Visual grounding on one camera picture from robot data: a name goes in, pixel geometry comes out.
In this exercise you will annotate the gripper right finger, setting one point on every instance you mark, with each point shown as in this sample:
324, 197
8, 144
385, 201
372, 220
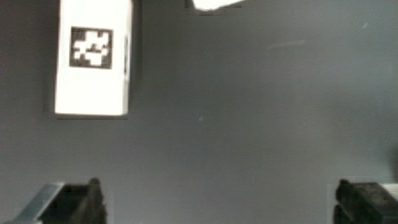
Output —
367, 203

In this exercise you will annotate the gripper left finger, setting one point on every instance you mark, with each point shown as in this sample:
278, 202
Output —
69, 203

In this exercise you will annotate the white table leg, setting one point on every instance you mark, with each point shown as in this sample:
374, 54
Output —
93, 57

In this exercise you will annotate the white sheet with fiducial markers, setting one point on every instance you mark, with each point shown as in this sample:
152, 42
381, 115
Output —
209, 5

